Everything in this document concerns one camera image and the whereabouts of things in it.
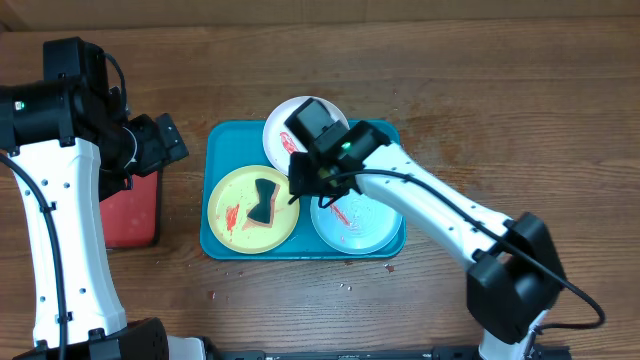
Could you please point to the white plate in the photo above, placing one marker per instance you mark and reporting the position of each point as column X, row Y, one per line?
column 278, row 141

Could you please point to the yellow-green plate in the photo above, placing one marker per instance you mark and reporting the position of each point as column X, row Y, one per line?
column 235, row 195

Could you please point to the red tray with dark rim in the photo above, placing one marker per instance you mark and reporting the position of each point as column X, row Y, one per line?
column 130, row 218

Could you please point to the dark green sponge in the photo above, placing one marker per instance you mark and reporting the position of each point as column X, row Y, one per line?
column 261, row 213

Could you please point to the light blue plate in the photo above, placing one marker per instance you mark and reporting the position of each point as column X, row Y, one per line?
column 355, row 224

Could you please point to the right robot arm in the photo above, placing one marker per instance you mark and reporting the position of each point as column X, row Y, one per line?
column 513, row 271

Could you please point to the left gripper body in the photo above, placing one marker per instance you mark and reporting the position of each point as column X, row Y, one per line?
column 150, row 154

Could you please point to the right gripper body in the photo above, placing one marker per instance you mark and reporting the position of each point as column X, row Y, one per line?
column 313, row 181

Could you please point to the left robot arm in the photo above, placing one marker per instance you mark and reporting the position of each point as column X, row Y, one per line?
column 71, row 144

